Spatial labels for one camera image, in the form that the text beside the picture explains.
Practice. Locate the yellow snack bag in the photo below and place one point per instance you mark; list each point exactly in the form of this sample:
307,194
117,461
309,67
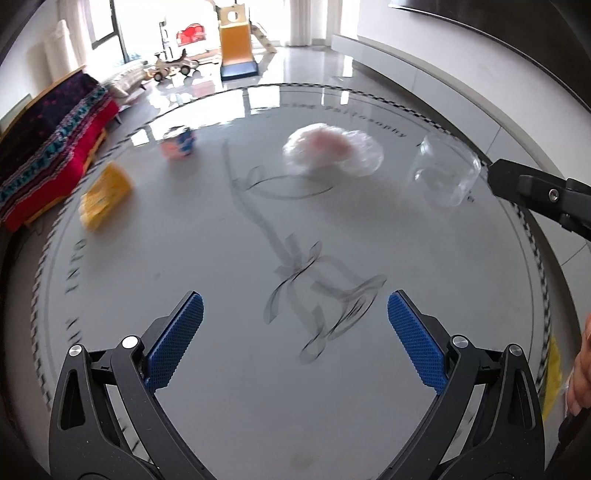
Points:
104,196

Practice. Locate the person's right hand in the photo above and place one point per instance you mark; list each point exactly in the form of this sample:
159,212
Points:
582,369

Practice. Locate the small pink blue carton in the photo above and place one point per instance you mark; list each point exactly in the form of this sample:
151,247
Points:
178,144

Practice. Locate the yellow sheet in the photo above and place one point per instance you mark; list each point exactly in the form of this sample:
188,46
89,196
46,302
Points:
551,378

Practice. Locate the white curtain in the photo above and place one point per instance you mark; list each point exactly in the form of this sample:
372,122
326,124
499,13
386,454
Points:
300,23

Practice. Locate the clear plastic cup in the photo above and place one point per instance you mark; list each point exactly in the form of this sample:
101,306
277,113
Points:
443,170

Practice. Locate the white red toy playhouse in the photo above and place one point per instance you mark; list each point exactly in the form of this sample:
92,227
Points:
191,33

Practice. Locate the striped white cushion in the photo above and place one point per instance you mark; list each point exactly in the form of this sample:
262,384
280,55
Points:
127,81

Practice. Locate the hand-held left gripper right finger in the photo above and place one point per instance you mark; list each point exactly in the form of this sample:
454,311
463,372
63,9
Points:
415,337

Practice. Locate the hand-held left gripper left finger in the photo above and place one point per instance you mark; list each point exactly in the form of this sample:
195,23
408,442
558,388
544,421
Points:
178,337

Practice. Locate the black television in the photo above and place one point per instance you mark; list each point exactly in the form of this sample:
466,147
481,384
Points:
485,18

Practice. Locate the yellow blue toy slide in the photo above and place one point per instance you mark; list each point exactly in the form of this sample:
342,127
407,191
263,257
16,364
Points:
235,46

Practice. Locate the clear bag with pink contents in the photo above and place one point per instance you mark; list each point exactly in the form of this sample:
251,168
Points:
332,150

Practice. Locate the white television cabinet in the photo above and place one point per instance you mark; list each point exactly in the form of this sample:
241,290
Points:
415,60

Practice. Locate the white toy ride-on plane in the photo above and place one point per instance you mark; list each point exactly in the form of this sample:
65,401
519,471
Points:
173,68

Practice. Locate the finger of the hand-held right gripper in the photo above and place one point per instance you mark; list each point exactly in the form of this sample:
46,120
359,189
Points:
531,189

